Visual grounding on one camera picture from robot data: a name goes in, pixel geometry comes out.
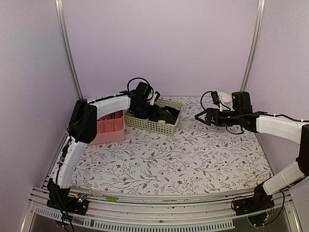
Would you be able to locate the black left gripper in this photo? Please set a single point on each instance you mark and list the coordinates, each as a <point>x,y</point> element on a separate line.
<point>149,115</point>

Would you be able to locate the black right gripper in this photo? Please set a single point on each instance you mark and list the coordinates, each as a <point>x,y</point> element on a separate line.
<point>211,112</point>

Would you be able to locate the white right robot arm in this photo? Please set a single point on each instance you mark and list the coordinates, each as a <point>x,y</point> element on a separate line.
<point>277,125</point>

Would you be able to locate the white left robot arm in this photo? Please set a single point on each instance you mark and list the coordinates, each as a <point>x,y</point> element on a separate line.
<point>82,128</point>

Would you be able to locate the white ceramic bowl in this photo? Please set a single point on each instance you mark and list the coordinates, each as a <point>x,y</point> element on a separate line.
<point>225,99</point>

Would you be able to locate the green plastic basket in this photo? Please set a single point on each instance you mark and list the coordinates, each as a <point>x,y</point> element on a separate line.
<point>158,127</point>

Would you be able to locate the black clothes in basket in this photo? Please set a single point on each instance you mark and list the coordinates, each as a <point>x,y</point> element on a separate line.
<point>166,114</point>

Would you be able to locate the pink divided organizer box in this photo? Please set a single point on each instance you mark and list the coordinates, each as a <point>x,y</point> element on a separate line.
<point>110,128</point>

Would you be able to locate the floral white table mat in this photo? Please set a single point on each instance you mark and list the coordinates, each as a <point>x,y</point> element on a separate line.
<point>197,159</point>

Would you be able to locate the green tape piece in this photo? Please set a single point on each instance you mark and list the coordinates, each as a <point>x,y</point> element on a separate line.
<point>110,198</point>

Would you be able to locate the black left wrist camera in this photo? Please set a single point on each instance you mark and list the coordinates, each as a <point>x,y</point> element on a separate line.
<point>144,91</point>

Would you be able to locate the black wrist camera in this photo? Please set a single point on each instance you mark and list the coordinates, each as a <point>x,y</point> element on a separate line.
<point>144,91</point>
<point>241,100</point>

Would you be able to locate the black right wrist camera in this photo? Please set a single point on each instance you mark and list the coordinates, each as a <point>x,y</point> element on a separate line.
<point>241,100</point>

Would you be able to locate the right aluminium frame post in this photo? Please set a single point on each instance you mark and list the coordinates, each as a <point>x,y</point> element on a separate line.
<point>254,44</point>

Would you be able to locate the aluminium frame post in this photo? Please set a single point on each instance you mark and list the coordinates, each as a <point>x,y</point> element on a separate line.
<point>65,39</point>
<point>254,44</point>

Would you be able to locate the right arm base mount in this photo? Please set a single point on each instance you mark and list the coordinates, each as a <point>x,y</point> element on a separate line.
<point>258,202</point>

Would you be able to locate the aluminium front rail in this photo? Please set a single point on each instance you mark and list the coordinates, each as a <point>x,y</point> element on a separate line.
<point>208,212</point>

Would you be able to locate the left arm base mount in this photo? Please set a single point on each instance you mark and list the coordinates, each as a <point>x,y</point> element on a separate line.
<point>61,200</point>

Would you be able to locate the left aluminium frame post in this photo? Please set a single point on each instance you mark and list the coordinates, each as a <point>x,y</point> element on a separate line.
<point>65,39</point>

